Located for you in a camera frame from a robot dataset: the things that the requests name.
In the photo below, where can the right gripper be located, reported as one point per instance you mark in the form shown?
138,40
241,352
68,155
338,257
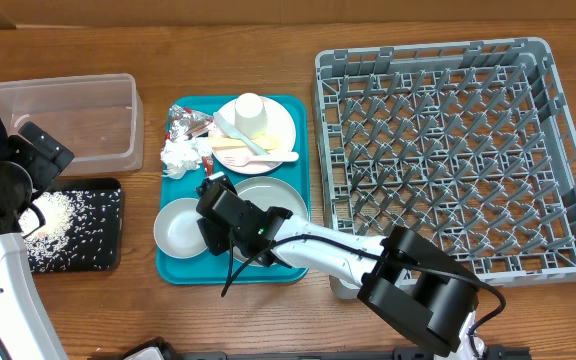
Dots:
222,225

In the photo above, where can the small grey bowl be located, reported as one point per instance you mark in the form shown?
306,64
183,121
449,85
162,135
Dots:
176,231

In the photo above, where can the white rice pile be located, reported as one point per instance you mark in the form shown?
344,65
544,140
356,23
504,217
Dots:
53,225

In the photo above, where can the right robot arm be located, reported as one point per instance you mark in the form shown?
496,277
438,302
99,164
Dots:
421,292

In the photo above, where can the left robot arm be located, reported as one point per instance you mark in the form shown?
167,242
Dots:
29,163

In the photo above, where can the grey dishwasher rack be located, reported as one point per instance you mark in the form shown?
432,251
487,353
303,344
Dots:
470,144

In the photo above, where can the grey round plate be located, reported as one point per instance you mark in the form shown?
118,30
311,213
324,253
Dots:
265,192

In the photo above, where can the pink plastic fork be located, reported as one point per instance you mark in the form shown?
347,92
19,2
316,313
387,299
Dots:
241,161

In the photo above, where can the red sauce packet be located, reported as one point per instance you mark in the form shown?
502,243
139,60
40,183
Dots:
208,165

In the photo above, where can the crumpled white napkin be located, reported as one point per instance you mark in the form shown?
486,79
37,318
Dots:
182,156

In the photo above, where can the teal serving tray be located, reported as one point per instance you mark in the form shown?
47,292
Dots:
206,269

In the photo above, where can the yellow plastic spoon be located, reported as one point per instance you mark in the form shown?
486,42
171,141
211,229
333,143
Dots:
267,142

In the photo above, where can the white plate with cutlery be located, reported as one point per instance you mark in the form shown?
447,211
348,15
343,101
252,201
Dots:
281,125

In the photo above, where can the light blue plastic knife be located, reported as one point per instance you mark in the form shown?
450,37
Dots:
234,133

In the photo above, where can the white paper cup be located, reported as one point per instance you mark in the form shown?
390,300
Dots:
250,115

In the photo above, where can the crumpled foil wrapper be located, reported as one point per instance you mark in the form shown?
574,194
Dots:
185,123

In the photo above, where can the black plastic tray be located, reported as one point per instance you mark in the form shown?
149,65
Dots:
98,240

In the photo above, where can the clear plastic bin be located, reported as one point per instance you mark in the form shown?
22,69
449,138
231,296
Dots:
100,118

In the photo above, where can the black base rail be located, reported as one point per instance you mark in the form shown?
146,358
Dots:
158,348

